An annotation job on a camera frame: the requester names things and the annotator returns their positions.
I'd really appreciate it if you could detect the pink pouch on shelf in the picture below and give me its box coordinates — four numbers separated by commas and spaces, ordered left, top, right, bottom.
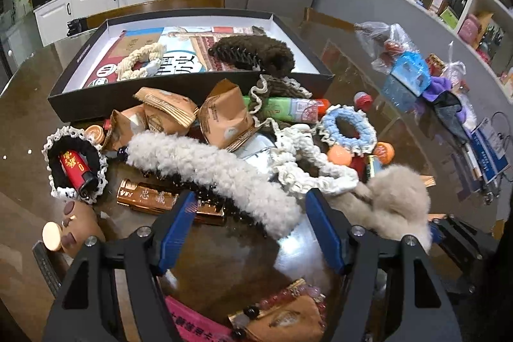
458, 13, 482, 43

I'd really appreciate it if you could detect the small clear plastic bag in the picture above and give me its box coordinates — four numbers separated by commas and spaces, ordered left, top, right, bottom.
440, 41, 470, 87

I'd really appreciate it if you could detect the brown fuzzy hair claw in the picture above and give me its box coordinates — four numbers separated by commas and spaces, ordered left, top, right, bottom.
207, 35, 296, 77

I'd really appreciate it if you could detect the cream braided scrunchie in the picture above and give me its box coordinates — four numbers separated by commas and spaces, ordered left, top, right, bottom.
115, 43, 166, 81

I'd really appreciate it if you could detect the wide wooden chair back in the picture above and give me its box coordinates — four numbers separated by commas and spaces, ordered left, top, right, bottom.
85, 0, 226, 29

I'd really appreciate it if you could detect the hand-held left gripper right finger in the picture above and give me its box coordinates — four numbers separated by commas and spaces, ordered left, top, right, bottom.
305, 188, 459, 342

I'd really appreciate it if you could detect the pink packet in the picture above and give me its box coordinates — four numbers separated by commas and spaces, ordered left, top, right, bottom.
164, 295, 235, 342

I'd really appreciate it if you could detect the white braided lace scrunchie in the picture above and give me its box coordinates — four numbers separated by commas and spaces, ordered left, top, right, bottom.
270, 123, 360, 195

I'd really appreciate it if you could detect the black scrunchie with white lace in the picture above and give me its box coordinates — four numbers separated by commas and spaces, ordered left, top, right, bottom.
42, 125, 110, 203

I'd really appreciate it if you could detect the round orange tin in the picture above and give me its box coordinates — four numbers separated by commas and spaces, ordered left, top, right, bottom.
85, 124, 106, 145

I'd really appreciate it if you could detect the brown cloth pouch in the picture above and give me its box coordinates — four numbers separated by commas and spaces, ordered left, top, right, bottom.
244, 296, 326, 342

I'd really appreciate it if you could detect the dark grey cloth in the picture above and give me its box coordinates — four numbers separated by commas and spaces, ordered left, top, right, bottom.
432, 91, 474, 143

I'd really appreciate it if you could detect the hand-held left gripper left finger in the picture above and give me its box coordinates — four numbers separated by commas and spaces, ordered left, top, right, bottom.
42, 190, 197, 342

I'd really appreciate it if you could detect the blue crochet scrunchie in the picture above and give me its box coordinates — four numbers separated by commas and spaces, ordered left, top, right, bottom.
318, 105, 378, 155

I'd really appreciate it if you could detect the black cable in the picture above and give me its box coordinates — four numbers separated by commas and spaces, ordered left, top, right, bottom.
490, 111, 513, 183

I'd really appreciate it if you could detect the brown snack packet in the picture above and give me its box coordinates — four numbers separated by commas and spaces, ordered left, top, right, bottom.
133, 86, 199, 137
196, 78, 262, 151
101, 106, 150, 155

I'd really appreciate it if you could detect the red lighter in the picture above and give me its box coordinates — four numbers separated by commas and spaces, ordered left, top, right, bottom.
59, 151, 97, 197

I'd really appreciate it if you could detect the brown scrunchie with cream lace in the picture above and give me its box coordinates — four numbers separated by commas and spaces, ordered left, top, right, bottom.
249, 75, 314, 114

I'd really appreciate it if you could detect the black box with white interior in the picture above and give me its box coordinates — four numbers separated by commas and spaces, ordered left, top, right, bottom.
47, 9, 335, 122

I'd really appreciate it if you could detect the small orange jar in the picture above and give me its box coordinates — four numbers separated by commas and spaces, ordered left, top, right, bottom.
374, 141, 396, 165

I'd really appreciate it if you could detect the blue plastic basket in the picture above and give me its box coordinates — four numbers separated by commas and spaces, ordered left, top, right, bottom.
382, 51, 432, 113

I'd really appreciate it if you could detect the brown cartoon figurine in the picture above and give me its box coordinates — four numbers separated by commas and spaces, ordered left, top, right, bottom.
42, 201, 107, 259

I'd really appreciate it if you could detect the green tube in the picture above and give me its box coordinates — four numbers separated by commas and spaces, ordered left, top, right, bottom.
242, 96, 332, 123

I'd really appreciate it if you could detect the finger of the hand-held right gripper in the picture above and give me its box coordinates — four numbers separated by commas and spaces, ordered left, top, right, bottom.
428, 215, 488, 287

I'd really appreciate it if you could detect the narrow wooden chair back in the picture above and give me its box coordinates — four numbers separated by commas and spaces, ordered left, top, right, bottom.
302, 6, 358, 33

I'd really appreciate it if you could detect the brown glossy desktop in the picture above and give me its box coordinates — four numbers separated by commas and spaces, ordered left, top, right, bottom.
0, 11, 510, 342

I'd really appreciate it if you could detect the white wall shelf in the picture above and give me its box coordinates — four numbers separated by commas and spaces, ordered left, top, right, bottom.
352, 0, 513, 103

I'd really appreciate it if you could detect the printed paper sheet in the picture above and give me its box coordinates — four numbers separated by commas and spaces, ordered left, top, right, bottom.
86, 25, 265, 88

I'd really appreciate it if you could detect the white fuzzy hair claw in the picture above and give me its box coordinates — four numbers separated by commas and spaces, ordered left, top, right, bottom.
125, 131, 304, 239

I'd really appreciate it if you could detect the dark bag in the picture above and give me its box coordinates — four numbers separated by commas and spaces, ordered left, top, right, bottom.
65, 17, 88, 37

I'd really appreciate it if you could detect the silver foil pouch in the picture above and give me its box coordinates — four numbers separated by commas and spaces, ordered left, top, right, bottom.
232, 134, 279, 168

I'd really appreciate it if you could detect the brown pouch with beads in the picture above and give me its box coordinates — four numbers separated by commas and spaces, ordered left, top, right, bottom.
228, 283, 326, 339

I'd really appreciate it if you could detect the copper foil packet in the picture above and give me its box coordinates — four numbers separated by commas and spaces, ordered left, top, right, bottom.
116, 179, 227, 226

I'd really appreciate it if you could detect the beige fluffy hair clip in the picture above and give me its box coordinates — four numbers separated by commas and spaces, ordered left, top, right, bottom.
344, 163, 433, 251

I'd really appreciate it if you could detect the purple cloth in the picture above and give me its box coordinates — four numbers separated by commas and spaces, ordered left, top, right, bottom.
414, 75, 478, 127

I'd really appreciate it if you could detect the blue booklet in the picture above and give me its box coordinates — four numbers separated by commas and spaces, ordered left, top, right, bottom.
468, 118, 506, 183

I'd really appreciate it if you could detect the orange ball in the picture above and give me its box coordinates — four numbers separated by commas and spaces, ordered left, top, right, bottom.
326, 145, 354, 167

